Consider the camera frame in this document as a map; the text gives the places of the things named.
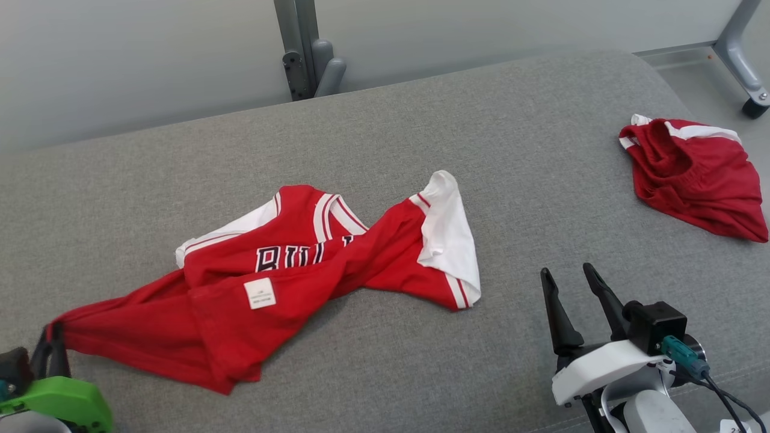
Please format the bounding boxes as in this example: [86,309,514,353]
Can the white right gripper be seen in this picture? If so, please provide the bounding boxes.
[540,263,671,407]

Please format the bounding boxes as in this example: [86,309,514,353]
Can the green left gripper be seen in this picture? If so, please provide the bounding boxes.
[0,325,114,433]

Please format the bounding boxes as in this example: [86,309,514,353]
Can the red white basketball jersey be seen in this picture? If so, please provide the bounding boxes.
[47,170,482,396]

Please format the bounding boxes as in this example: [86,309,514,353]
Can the red shorts with white stripe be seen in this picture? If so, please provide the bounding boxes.
[618,114,769,244]

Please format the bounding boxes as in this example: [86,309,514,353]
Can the dark grey hinge plate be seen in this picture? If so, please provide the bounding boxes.
[283,51,310,102]

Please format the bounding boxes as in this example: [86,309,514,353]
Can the right camera cable teal plug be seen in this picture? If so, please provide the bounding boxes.
[661,336,768,433]

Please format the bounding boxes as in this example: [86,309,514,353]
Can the grey partition base rail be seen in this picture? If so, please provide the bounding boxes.
[635,41,722,68]

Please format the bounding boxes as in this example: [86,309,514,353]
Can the grey metal frame leg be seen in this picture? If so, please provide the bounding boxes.
[713,0,770,106]

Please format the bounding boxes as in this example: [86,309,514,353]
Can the grey metal post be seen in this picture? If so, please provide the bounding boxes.
[274,0,321,100]

